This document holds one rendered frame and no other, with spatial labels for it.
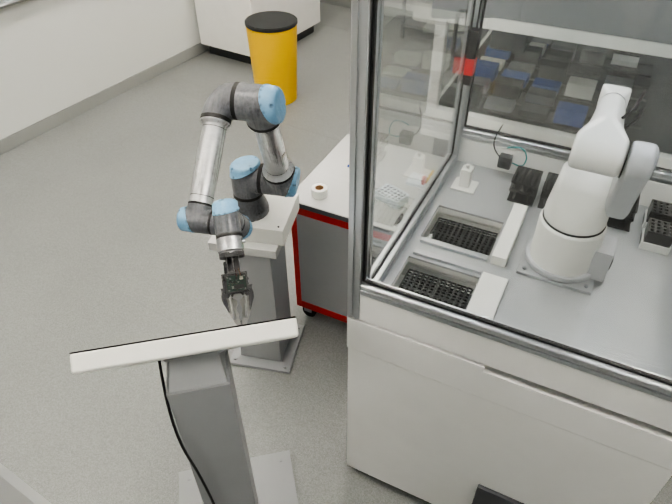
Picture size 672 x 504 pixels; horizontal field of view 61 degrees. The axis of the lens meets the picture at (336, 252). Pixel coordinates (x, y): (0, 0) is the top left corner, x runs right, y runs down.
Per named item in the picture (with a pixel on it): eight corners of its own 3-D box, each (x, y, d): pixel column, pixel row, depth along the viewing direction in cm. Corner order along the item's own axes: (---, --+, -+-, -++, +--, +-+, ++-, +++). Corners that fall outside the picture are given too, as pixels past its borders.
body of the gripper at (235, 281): (222, 295, 154) (216, 252, 156) (224, 298, 163) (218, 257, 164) (250, 291, 156) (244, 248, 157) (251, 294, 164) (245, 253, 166)
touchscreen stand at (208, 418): (180, 475, 233) (115, 301, 166) (289, 453, 240) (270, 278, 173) (181, 611, 196) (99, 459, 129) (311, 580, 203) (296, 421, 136)
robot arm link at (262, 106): (267, 174, 225) (236, 72, 176) (304, 178, 223) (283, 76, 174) (260, 200, 219) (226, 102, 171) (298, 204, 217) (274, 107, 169)
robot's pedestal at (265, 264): (228, 364, 275) (204, 243, 225) (248, 318, 297) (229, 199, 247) (289, 374, 270) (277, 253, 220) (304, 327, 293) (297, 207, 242)
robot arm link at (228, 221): (242, 201, 168) (233, 195, 159) (247, 237, 166) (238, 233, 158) (216, 206, 169) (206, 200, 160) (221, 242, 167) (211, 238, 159)
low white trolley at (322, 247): (294, 317, 297) (285, 198, 247) (346, 247, 339) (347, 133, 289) (399, 356, 278) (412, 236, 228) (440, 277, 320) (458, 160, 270)
